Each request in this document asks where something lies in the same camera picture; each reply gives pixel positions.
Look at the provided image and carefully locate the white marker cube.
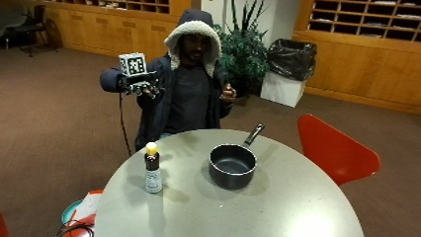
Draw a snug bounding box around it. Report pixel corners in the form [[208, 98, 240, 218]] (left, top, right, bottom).
[[117, 52, 149, 77]]

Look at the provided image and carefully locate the the person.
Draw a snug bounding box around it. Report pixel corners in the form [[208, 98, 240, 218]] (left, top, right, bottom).
[[98, 8, 238, 152]]

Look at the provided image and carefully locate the green potted plant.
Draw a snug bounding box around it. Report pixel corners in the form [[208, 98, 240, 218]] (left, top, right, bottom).
[[214, 0, 270, 99]]

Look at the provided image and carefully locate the white bin with black bag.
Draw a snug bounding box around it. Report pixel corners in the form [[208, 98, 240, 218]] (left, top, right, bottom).
[[259, 38, 318, 109]]

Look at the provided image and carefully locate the wooden pigeonhole cabinet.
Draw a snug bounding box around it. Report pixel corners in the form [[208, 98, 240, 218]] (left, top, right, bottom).
[[290, 0, 421, 116], [25, 0, 192, 63]]

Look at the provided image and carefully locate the dark bottle with yellow cap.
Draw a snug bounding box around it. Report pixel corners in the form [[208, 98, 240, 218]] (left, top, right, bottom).
[[144, 141, 164, 195]]

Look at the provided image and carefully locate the black chair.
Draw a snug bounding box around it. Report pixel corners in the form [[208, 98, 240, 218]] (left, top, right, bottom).
[[4, 4, 58, 58]]

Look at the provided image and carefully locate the red chair with papers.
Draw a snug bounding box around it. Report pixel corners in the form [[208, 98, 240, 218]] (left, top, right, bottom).
[[60, 189, 105, 237]]

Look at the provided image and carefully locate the teal round object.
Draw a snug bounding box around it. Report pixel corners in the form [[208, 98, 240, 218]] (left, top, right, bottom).
[[60, 198, 84, 225]]

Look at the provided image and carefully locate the black glove cable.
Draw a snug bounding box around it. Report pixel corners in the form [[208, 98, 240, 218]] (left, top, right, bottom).
[[117, 92, 134, 157]]

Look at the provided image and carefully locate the black saucepan with handle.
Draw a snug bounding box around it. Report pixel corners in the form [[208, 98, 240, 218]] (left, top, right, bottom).
[[208, 123, 265, 191]]

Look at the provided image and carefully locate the black cables bundle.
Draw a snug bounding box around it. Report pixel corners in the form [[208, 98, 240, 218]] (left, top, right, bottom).
[[53, 219, 96, 237]]

